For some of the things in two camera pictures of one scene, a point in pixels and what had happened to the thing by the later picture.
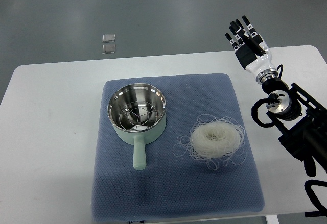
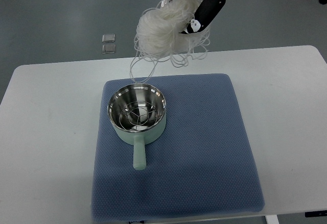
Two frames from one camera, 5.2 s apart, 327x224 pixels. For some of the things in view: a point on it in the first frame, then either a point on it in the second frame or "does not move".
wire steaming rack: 139,116 does not move
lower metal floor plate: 109,48 does not move
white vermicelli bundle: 218,141 -> 158,40
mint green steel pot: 137,113 does not move
